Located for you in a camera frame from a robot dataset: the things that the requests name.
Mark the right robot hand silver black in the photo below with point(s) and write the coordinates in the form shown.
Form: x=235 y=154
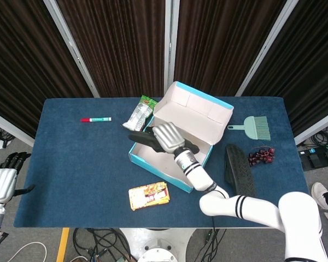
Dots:
x=169 y=136

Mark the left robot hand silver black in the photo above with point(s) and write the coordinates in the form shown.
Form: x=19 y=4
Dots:
x=1 y=185

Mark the light blue shoe box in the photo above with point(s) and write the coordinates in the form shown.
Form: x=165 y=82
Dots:
x=196 y=114

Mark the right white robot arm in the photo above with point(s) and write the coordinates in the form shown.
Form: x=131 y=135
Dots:
x=196 y=177

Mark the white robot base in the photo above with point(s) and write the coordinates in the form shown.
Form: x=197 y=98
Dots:
x=158 y=245

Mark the green white snack bag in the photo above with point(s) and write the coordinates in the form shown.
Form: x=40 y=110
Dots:
x=139 y=114

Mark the yellow snack pack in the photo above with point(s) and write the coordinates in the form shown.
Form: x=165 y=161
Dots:
x=149 y=195

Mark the red green marker pen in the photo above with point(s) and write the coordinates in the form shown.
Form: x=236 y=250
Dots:
x=98 y=119

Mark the blue table mat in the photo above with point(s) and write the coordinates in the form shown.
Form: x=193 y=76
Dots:
x=84 y=169

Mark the yellow floor tape strip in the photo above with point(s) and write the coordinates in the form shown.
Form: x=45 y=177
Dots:
x=62 y=245

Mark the pale green hand brush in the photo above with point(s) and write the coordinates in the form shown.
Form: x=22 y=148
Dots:
x=255 y=128

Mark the dark red grape bunch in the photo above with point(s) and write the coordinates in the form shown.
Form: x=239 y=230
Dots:
x=263 y=157

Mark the dark brown curtain panel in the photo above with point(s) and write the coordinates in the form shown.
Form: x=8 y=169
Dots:
x=24 y=68
x=221 y=46
x=309 y=68
x=117 y=46

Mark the white sneaker of person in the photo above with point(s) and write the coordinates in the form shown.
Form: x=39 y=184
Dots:
x=321 y=196

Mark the white frame rail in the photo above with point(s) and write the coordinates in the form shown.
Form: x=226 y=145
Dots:
x=11 y=128
x=317 y=127

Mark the white frame post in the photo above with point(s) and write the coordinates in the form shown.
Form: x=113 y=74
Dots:
x=268 y=46
x=71 y=46
x=170 y=46

